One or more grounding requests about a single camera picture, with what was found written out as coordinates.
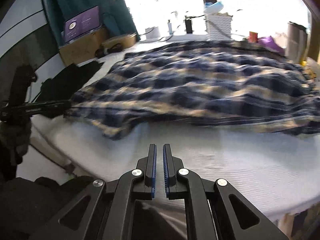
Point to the white usb charger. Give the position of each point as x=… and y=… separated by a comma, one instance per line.
x=170, y=27

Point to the black folded garment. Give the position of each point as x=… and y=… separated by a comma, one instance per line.
x=65, y=84

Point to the tan lidded food container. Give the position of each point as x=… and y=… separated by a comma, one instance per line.
x=126, y=41

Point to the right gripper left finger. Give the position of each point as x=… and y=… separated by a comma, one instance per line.
x=104, y=210

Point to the stainless steel travel tumbler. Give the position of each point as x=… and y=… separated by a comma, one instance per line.
x=297, y=38

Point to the purple cloth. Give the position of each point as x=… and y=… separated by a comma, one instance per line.
x=268, y=42

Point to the brown cardboard box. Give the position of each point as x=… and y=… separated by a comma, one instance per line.
x=83, y=48

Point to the blue tissue pack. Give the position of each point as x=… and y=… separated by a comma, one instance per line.
x=212, y=8

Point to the teal yellow left curtain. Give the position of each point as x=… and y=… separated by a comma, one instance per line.
x=114, y=15

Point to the white perforated storage basket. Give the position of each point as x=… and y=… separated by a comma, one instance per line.
x=219, y=26

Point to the white power strip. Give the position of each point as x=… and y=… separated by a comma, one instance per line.
x=186, y=37

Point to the blue plaid pants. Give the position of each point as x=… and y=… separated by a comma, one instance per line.
x=231, y=84

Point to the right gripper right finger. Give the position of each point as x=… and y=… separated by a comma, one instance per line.
x=214, y=209

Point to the tablet with purple screen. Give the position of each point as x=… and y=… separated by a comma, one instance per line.
x=82, y=24

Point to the black power adapter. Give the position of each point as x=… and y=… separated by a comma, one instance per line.
x=188, y=25

